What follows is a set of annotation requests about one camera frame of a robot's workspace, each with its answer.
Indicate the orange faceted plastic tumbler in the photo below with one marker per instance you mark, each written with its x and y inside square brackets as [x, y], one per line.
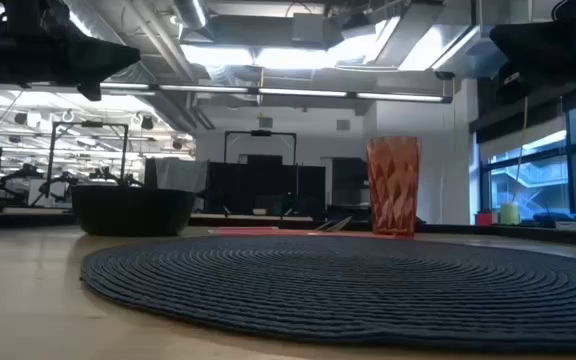
[394, 185]

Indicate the black office partition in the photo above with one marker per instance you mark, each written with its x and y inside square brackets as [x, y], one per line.
[263, 185]

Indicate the blue object on windowsill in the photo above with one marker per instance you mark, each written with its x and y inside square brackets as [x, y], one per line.
[560, 218]

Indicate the black background rig frame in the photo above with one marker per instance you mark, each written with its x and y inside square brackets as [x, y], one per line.
[260, 133]
[53, 160]

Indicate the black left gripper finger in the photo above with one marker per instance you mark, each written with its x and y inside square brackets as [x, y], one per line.
[93, 71]
[103, 54]

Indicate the dark window frame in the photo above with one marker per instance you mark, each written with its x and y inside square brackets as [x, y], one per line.
[574, 150]

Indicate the small red container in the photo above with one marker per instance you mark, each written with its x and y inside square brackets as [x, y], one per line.
[484, 219]

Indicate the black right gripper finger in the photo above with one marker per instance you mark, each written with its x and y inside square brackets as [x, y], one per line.
[533, 59]
[523, 36]

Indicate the round dark woven placemat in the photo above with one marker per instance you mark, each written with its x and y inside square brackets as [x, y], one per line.
[348, 290]

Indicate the yellow-green cup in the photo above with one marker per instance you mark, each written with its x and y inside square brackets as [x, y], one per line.
[510, 214]

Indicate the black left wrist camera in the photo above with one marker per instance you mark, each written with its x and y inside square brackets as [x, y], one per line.
[90, 91]

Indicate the black bowl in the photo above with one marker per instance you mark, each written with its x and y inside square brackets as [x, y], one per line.
[133, 210]

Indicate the grey cloth-covered box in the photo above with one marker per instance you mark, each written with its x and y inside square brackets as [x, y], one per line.
[180, 174]

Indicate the long ceiling light strip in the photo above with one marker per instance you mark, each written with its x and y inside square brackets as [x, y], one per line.
[298, 92]

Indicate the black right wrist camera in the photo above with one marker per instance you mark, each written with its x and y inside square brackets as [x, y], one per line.
[515, 82]

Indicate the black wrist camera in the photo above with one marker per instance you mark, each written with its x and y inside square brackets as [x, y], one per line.
[515, 82]
[90, 91]

